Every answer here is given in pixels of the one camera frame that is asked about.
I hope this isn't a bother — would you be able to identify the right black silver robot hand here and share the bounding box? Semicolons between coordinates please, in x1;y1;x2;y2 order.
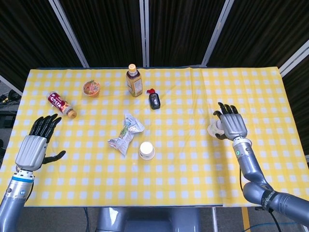
213;101;249;141

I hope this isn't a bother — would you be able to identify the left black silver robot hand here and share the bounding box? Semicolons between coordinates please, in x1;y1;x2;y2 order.
14;113;66;172

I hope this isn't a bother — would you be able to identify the paper cup green fern print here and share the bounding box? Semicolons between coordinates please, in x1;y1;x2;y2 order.
207;120;225;138

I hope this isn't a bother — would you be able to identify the paper cup blue flower print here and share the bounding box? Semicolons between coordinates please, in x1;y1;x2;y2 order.
139;141;155;160

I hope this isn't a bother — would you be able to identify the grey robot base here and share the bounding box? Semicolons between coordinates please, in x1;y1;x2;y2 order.
96;207;201;232

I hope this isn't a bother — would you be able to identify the red label coffee bottle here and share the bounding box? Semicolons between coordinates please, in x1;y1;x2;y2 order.
46;91;77;119

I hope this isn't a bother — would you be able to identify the yellow white checkered tablecloth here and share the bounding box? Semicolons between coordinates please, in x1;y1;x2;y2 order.
0;67;309;208

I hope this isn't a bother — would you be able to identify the dark ribbed partition panel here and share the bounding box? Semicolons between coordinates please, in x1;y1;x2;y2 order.
148;0;226;67
0;0;83;92
60;0;145;68
283;45;309;155
207;0;309;68

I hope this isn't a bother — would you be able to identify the small dark sauce bottle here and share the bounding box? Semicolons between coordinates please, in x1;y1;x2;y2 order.
146;88;162;110

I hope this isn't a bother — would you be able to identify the orange jelly cup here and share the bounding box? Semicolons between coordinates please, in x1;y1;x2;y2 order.
82;79;101;98

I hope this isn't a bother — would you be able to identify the crumpled silver snack bag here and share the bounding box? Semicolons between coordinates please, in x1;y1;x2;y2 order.
107;113;145;157

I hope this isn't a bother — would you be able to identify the white table leg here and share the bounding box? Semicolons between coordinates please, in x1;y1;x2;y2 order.
211;207;218;232

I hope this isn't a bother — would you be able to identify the tea bottle yellow cap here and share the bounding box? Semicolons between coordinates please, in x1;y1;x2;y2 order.
125;63;144;98

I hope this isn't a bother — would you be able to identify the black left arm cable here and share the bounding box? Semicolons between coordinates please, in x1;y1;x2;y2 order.
25;177;35;203

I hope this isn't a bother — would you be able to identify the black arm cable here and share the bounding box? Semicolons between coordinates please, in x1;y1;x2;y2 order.
25;177;35;203
238;165;282;232

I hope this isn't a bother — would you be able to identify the black floor cable bundle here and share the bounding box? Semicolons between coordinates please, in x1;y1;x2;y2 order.
0;89;22;129

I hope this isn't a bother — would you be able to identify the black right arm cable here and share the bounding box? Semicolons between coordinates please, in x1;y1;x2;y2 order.
238;165;282;232

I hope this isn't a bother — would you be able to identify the white partition frame post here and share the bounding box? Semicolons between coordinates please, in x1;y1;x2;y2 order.
49;0;90;68
0;74;24;96
139;0;150;68
279;40;309;77
201;0;235;67

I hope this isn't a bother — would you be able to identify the dark thin hanging cable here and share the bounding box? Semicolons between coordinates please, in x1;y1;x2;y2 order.
84;207;92;232

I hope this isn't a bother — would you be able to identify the blue floor cable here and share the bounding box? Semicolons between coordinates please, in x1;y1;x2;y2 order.
246;223;275;232

